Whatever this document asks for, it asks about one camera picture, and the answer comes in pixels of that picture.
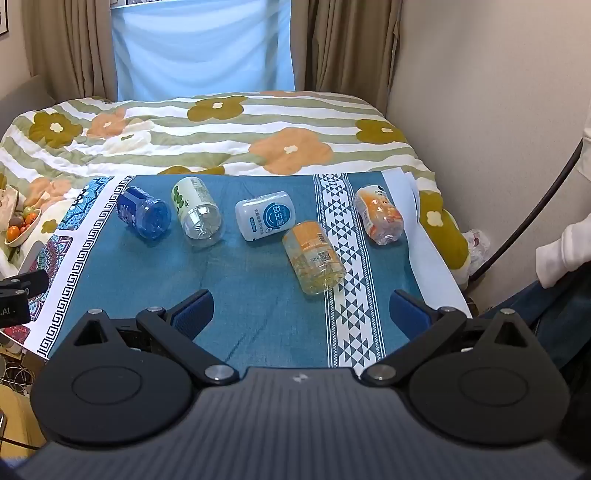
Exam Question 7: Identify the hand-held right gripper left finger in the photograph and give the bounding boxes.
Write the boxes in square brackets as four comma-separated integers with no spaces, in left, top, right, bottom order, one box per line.
[61,289,239,387]

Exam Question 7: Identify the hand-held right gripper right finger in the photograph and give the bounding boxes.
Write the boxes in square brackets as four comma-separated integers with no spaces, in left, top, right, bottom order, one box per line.
[359,289,539,387]

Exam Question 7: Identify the yellow plastic bottle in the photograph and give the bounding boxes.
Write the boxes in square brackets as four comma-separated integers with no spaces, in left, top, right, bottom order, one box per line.
[282,221,346,295]

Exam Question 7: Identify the white paper sheet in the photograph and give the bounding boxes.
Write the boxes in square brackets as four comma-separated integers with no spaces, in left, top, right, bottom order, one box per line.
[382,168,473,320]

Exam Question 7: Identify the blue patterned cloth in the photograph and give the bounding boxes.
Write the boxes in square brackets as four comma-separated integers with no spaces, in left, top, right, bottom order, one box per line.
[22,172,472,371]

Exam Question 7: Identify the white fruit dish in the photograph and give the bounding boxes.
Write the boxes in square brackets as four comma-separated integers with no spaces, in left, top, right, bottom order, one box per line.
[4,209,43,246]

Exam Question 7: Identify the pile of small fruits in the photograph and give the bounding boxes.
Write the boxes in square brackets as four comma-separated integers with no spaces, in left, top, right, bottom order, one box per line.
[7,207,40,241]

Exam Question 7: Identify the white plastic bag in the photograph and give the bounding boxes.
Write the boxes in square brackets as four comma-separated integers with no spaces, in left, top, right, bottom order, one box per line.
[462,228,492,278]

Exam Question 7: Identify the beige printed cloth bag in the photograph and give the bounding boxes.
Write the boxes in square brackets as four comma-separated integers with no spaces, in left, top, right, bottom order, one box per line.
[0,185,20,228]

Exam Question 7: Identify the clear bottle green white label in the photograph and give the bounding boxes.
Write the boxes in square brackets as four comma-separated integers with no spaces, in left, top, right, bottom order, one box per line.
[172,176,226,248]

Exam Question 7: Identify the blue plastic bottle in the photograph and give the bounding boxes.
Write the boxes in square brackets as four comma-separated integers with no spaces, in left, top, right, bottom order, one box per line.
[117,186,172,241]

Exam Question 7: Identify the white bottle blue label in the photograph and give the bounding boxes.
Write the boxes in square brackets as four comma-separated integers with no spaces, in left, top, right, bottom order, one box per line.
[235,191,297,241]

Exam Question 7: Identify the person's blue jeans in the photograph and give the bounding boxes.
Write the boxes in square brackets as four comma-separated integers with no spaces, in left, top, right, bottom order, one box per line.
[478,270,591,370]

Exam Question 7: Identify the person's white sweater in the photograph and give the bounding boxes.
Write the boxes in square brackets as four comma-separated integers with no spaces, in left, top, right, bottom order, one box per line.
[534,124,591,289]

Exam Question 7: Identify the floral striped blanket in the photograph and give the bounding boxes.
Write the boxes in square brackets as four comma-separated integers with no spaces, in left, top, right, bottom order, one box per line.
[0,90,472,283]

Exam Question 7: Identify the grey headboard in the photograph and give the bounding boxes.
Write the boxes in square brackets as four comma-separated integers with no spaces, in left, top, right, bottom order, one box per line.
[0,74,57,126]

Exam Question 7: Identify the beige curtain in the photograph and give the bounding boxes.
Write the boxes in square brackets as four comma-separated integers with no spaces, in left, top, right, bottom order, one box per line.
[290,0,403,115]
[21,0,117,105]

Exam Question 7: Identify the light blue sheer curtain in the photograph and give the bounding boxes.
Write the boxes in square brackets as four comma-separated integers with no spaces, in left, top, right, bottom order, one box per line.
[110,0,297,103]

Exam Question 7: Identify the metal wire rack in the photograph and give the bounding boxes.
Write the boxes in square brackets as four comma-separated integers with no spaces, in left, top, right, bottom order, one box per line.
[0,354,37,396]

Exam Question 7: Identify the black curved cable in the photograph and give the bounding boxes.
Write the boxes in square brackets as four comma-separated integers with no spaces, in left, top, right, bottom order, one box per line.
[468,137,586,280]

